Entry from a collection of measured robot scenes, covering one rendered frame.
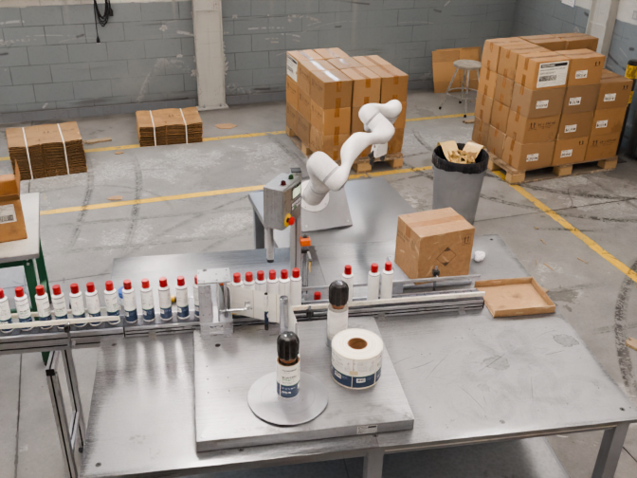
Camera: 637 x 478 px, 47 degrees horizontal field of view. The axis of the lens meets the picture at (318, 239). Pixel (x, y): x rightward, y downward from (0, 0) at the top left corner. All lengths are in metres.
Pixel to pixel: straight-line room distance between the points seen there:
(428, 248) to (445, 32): 6.17
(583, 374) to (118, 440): 1.88
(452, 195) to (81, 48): 4.45
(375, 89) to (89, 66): 3.30
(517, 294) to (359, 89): 3.42
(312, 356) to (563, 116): 4.44
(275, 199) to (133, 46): 5.53
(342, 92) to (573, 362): 3.92
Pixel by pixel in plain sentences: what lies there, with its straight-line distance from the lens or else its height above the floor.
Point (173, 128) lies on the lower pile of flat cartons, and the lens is 7.53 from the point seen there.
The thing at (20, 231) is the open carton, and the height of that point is 0.83.
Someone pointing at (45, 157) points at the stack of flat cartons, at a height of 0.19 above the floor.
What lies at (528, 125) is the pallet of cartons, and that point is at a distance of 6.75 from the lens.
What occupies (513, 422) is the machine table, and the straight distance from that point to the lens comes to 2.94.
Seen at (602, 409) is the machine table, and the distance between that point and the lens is 3.11.
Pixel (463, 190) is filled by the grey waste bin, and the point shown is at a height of 0.39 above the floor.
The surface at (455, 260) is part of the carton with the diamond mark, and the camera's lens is 3.63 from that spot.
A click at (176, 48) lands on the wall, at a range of 8.46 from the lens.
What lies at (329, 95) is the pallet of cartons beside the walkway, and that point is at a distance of 6.53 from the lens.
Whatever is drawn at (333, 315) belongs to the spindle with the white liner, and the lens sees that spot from 2.99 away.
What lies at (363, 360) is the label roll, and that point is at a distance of 2.81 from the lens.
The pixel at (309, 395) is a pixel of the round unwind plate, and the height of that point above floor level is 0.89.
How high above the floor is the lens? 2.75
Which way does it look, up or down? 29 degrees down
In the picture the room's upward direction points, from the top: 1 degrees clockwise
